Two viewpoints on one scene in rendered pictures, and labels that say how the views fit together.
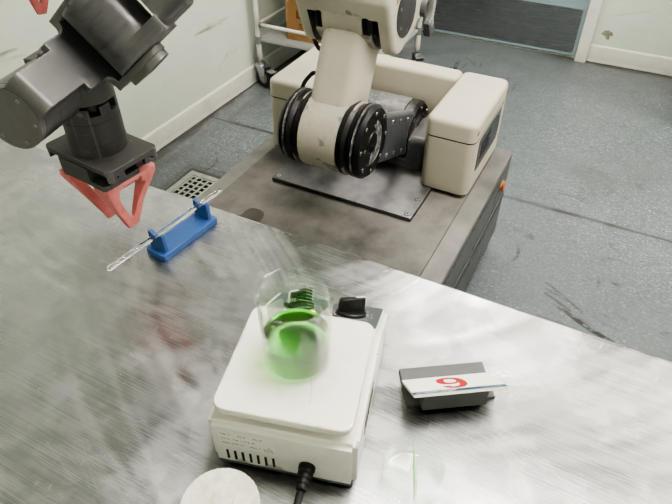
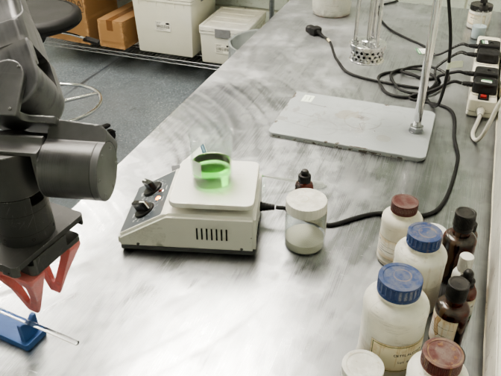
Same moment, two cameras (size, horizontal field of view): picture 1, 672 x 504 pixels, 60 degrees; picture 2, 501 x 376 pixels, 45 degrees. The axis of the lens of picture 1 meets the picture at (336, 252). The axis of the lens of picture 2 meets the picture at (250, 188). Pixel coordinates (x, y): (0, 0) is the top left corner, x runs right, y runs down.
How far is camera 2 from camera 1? 0.85 m
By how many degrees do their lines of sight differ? 73
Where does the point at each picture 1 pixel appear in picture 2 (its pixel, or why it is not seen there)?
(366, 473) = not seen: hidden behind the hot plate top
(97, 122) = not seen: hidden behind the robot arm
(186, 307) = (113, 303)
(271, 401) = (245, 186)
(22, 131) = (111, 176)
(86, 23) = (46, 89)
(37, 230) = not seen: outside the picture
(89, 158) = (54, 228)
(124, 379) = (193, 321)
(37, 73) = (90, 126)
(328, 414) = (250, 168)
